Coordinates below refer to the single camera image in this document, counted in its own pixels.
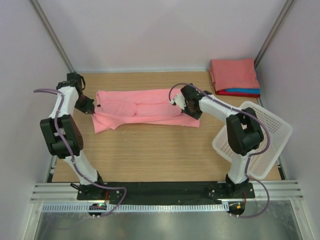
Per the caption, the pink t-shirt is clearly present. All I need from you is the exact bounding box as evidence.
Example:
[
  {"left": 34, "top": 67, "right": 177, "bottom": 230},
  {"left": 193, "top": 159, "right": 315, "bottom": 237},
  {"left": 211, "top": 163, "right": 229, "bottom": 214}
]
[{"left": 92, "top": 88, "right": 200, "bottom": 134}]

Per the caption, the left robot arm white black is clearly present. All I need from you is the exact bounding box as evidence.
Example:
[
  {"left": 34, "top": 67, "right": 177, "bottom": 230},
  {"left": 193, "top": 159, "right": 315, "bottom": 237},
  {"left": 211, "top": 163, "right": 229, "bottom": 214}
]
[{"left": 34, "top": 72, "right": 107, "bottom": 200}]

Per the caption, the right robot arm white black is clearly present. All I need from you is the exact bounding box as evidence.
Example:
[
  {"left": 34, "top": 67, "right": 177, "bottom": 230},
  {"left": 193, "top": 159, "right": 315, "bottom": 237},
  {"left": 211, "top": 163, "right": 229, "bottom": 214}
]
[{"left": 170, "top": 84, "right": 264, "bottom": 198}]

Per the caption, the folded red t-shirt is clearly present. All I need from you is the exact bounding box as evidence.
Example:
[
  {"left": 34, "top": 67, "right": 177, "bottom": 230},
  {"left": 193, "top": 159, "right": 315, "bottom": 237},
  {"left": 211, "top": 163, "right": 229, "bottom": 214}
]
[{"left": 213, "top": 81, "right": 260, "bottom": 98}]

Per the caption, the folded salmon t-shirt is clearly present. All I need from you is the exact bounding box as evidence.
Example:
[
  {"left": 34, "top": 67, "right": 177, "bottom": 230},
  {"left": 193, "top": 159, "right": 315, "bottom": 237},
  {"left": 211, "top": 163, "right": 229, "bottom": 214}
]
[{"left": 209, "top": 58, "right": 260, "bottom": 91}]

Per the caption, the folded blue t-shirt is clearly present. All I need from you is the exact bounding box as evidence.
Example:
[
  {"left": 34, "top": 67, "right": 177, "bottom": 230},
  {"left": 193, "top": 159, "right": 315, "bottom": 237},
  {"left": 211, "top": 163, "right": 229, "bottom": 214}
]
[{"left": 225, "top": 88, "right": 261, "bottom": 95}]

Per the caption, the white plastic basket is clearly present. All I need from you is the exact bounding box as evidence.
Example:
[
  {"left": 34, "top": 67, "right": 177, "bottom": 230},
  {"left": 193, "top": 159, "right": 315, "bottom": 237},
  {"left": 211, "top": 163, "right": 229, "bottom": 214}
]
[{"left": 211, "top": 100, "right": 293, "bottom": 180}]

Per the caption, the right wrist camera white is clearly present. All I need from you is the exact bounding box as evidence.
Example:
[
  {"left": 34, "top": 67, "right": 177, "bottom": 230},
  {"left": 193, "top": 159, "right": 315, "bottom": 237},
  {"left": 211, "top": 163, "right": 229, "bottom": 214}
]
[{"left": 169, "top": 93, "right": 187, "bottom": 110}]

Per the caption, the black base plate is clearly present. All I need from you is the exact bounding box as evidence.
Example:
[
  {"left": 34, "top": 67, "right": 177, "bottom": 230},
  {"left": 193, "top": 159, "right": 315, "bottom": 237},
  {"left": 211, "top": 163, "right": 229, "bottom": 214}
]
[{"left": 70, "top": 181, "right": 255, "bottom": 205}]

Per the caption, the white slotted cable duct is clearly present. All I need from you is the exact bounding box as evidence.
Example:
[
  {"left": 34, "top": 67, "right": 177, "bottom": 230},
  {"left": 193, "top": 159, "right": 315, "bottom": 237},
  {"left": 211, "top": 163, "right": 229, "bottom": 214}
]
[{"left": 42, "top": 202, "right": 229, "bottom": 214}]

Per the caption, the left aluminium corner post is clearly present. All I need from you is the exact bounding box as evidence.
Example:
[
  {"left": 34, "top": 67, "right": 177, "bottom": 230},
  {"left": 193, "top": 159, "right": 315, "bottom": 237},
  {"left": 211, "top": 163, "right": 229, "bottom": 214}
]
[{"left": 29, "top": 0, "right": 75, "bottom": 73}]

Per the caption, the aluminium corner post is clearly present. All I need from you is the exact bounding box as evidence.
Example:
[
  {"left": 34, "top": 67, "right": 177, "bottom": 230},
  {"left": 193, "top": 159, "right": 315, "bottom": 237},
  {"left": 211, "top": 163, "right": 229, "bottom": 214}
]
[
  {"left": 254, "top": 0, "right": 296, "bottom": 69},
  {"left": 29, "top": 0, "right": 75, "bottom": 73}
]

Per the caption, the aluminium front rail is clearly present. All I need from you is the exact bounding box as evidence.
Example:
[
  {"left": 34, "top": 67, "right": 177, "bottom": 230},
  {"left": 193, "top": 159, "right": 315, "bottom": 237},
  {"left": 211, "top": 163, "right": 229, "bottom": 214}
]
[{"left": 30, "top": 180, "right": 303, "bottom": 205}]

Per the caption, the right aluminium corner post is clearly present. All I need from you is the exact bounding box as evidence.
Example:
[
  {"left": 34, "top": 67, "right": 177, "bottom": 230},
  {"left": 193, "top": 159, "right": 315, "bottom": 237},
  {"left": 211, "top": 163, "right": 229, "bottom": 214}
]
[{"left": 254, "top": 0, "right": 296, "bottom": 69}]

